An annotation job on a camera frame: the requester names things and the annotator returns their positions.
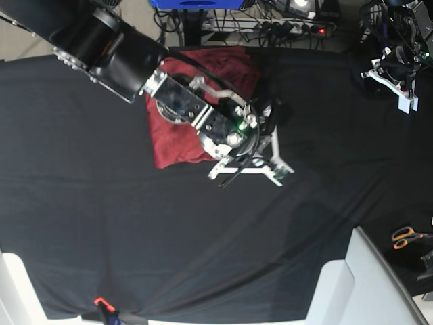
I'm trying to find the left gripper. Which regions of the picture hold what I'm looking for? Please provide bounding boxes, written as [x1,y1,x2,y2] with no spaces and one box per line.
[361,47,419,100]

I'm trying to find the red long-sleeve T-shirt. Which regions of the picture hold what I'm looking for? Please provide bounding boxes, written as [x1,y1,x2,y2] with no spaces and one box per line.
[145,46,260,169]

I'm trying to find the white power strip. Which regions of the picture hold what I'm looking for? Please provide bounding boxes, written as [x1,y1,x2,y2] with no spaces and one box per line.
[202,16,336,37]

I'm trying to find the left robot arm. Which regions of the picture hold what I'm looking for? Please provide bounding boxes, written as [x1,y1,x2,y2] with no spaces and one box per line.
[359,1,432,104]

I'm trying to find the white table frame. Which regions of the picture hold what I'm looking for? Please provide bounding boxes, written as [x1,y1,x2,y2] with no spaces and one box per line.
[1,252,83,324]
[305,227,428,325]

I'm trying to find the blue box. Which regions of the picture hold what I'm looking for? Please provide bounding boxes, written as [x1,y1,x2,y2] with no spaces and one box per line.
[150,0,244,10]

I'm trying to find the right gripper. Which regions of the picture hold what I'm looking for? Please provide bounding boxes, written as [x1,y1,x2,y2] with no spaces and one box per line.
[208,97,293,181]

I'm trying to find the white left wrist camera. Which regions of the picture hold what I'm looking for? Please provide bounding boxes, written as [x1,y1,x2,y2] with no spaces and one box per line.
[398,95,419,114]

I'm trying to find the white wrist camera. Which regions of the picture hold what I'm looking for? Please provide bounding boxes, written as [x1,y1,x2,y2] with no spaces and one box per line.
[398,95,419,114]
[267,159,295,187]

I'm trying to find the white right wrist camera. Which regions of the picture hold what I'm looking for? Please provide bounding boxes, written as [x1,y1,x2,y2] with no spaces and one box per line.
[267,159,295,187]

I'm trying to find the white table frame left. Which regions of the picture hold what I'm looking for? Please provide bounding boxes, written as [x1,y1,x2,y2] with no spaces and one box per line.
[1,252,83,324]

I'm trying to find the blue clamp with orange tip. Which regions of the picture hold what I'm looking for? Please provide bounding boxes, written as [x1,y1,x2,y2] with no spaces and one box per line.
[93,297,122,325]

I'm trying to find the white table frame right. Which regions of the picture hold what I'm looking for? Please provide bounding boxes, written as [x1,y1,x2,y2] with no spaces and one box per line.
[305,227,428,325]

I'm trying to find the yellow-handled scissors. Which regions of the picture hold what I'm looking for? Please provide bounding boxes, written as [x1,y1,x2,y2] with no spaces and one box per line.
[391,226,432,250]

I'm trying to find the black crumpled object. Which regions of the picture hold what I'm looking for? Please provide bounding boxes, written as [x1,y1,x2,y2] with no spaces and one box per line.
[417,251,433,281]

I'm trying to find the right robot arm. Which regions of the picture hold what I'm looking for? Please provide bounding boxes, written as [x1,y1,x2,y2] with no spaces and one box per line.
[1,1,293,185]

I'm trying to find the black table cloth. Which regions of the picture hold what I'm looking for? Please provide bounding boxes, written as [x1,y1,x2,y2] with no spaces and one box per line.
[1,49,432,323]

